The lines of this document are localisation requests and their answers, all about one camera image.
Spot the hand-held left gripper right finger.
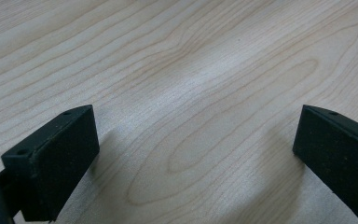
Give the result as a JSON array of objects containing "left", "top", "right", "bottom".
[{"left": 292, "top": 105, "right": 358, "bottom": 223}]

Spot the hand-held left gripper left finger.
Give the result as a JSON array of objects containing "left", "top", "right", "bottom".
[{"left": 0, "top": 105, "right": 101, "bottom": 224}]

